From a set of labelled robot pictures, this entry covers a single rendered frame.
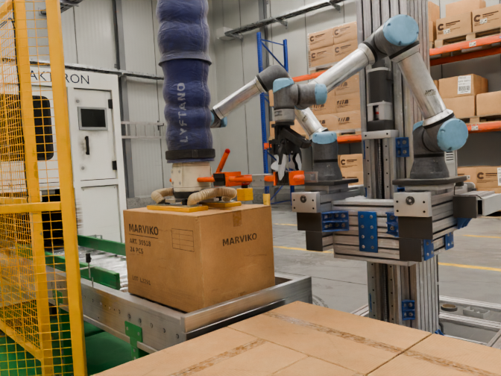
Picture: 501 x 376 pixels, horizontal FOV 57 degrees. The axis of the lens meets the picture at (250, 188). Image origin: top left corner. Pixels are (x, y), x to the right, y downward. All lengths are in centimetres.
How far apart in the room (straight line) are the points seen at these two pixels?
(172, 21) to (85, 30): 988
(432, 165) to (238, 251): 85
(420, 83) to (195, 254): 106
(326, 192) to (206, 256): 67
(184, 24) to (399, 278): 147
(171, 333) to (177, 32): 123
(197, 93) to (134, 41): 1061
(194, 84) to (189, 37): 20
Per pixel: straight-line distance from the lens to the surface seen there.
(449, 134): 183
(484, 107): 881
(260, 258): 201
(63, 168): 227
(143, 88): 1249
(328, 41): 1021
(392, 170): 215
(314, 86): 171
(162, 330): 187
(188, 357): 154
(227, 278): 190
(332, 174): 219
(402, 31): 181
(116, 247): 337
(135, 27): 1277
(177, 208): 198
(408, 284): 229
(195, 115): 204
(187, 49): 208
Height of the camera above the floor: 114
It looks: 3 degrees down
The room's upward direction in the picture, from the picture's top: 3 degrees counter-clockwise
